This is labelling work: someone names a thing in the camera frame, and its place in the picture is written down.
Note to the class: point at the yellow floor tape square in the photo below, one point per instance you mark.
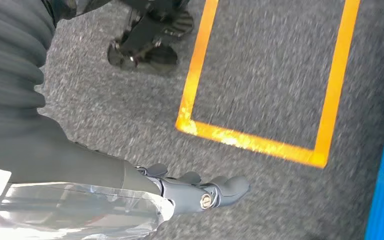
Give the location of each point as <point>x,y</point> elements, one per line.
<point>336,82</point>

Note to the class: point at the black robot right foot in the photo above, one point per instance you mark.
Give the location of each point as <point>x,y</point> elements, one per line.
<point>145,36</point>

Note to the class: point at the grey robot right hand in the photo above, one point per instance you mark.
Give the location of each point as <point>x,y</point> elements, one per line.
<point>62,172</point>

